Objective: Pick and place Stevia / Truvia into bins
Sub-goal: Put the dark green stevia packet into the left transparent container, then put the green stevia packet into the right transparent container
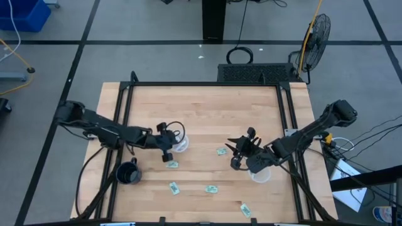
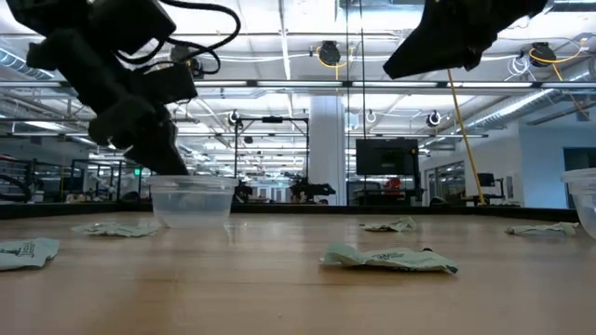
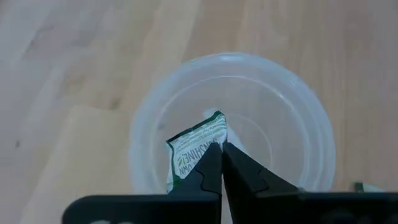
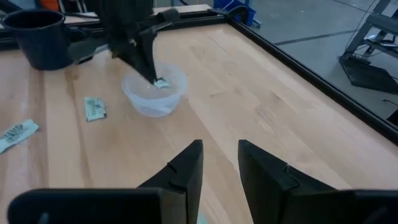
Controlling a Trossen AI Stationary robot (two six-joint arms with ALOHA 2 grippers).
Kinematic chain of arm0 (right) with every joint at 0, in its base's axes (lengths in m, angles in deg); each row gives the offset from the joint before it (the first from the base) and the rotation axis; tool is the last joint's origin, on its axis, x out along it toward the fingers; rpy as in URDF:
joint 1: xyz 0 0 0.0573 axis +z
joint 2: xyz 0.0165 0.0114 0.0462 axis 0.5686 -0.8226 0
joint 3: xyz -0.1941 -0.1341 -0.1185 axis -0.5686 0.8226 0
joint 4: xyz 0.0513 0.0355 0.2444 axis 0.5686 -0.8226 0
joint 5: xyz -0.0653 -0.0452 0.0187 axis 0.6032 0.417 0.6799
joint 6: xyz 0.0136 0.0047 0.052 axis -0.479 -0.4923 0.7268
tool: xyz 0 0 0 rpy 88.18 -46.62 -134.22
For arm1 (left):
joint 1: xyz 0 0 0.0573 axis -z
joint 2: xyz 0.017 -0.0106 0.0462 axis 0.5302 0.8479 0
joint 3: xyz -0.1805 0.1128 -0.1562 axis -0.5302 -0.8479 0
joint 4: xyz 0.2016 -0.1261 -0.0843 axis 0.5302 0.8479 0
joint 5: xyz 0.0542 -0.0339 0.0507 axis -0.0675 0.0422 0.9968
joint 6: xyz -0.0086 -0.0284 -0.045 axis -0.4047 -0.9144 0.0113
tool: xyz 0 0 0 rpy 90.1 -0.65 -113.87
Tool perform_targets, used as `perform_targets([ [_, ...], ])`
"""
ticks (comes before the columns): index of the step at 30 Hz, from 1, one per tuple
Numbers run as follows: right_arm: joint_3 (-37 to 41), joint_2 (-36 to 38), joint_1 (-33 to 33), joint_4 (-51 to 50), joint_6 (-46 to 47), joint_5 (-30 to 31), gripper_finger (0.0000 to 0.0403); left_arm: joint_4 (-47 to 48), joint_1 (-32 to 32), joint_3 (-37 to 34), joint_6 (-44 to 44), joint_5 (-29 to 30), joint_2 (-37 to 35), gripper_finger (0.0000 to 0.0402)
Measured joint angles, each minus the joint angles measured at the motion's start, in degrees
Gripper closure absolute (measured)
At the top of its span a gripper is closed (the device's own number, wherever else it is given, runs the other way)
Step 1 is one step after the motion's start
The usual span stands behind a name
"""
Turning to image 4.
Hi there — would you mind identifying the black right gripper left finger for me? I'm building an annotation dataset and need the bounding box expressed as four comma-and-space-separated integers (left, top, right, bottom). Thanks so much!
7, 139, 205, 224

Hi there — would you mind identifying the dark blue mug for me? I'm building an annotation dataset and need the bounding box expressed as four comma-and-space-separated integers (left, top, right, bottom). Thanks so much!
2, 9, 75, 71

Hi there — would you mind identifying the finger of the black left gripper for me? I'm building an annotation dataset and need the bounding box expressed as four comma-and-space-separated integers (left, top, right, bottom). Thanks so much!
111, 46, 149, 80
136, 27, 159, 85

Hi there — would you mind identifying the grey metal stand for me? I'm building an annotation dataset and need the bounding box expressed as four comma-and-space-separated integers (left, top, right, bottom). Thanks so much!
337, 0, 398, 95

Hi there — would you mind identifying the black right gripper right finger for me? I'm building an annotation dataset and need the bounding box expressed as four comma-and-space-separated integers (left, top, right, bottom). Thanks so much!
238, 139, 398, 224

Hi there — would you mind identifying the clear plastic deli container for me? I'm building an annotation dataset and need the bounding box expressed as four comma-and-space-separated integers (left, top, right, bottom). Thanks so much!
121, 63, 188, 118

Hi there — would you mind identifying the blue bin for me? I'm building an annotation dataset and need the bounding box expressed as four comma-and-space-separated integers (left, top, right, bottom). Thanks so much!
213, 0, 261, 29

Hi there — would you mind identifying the orange object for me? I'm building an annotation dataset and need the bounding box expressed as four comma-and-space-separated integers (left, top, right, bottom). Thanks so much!
38, 0, 60, 12

